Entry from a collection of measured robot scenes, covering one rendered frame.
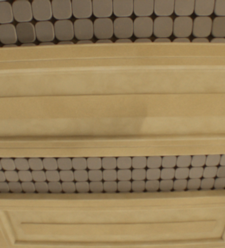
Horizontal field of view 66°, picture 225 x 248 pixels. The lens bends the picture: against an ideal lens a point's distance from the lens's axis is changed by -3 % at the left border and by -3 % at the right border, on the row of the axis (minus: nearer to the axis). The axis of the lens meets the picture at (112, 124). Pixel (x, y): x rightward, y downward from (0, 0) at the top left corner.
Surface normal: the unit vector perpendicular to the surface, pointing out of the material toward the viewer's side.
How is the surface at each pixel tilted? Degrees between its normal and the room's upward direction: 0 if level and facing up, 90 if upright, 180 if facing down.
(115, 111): 0
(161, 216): 11
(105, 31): 0
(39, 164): 0
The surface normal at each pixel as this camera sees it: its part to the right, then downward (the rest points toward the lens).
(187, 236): 0.00, 0.55
